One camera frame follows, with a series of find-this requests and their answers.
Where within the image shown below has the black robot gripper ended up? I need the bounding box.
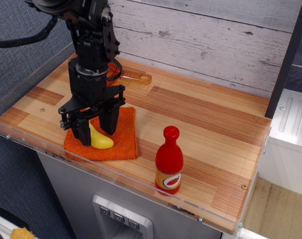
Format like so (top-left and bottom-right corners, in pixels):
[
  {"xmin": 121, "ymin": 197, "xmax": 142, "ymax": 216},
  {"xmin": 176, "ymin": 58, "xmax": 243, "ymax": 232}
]
[{"xmin": 58, "ymin": 59, "xmax": 125, "ymax": 146}]

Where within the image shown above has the black and yellow bag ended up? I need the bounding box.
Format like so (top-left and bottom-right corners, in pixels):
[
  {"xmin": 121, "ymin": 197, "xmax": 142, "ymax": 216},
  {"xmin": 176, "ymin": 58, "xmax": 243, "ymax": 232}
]
[{"xmin": 0, "ymin": 208, "xmax": 37, "ymax": 239}]

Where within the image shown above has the red toy sauce bottle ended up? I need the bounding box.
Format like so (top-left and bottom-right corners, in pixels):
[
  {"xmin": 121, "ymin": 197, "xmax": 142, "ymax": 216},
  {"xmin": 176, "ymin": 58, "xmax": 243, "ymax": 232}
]
[{"xmin": 155, "ymin": 125, "xmax": 184, "ymax": 194}]

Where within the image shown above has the orange woven cloth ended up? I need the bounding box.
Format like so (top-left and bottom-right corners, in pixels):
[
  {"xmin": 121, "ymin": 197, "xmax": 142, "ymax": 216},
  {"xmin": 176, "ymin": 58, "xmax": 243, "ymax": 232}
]
[{"xmin": 64, "ymin": 107, "xmax": 138, "ymax": 161}]

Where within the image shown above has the toy fridge water dispenser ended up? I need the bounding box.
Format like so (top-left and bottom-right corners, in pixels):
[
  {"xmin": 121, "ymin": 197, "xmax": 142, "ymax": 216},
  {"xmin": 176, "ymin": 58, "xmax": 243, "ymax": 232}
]
[{"xmin": 92, "ymin": 195, "xmax": 154, "ymax": 239}]

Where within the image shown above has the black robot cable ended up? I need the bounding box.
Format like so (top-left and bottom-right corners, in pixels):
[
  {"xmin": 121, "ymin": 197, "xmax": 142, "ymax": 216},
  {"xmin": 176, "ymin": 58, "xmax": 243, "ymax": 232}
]
[{"xmin": 0, "ymin": 0, "xmax": 58, "ymax": 48}]

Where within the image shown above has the orange transparent pot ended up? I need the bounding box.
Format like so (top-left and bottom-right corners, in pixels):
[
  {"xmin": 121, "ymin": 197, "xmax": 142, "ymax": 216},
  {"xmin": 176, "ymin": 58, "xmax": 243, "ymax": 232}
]
[{"xmin": 107, "ymin": 63, "xmax": 152, "ymax": 87}]

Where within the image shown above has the dark grey right post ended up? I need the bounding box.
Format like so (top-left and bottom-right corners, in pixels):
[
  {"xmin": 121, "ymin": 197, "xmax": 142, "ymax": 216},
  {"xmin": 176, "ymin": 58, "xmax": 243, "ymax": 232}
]
[{"xmin": 265, "ymin": 5, "xmax": 302, "ymax": 119}]

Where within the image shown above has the white toy sink unit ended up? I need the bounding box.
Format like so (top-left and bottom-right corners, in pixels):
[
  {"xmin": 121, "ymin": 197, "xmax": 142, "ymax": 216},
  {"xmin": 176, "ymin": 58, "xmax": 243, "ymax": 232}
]
[{"xmin": 257, "ymin": 89, "xmax": 302, "ymax": 194}]

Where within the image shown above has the clear acrylic table guard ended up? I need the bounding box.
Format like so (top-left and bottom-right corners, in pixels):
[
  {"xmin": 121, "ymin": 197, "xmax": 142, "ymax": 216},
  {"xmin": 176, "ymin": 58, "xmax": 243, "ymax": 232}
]
[{"xmin": 0, "ymin": 33, "xmax": 272, "ymax": 237}]

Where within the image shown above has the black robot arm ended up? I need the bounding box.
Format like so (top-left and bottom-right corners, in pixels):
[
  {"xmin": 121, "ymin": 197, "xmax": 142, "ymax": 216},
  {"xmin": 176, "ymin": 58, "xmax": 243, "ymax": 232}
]
[{"xmin": 27, "ymin": 0, "xmax": 125, "ymax": 146}]

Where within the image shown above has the yellow toy banana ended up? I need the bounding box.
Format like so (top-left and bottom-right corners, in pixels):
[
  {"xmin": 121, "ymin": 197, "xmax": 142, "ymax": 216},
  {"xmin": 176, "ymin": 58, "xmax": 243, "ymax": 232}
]
[{"xmin": 89, "ymin": 123, "xmax": 114, "ymax": 149}]

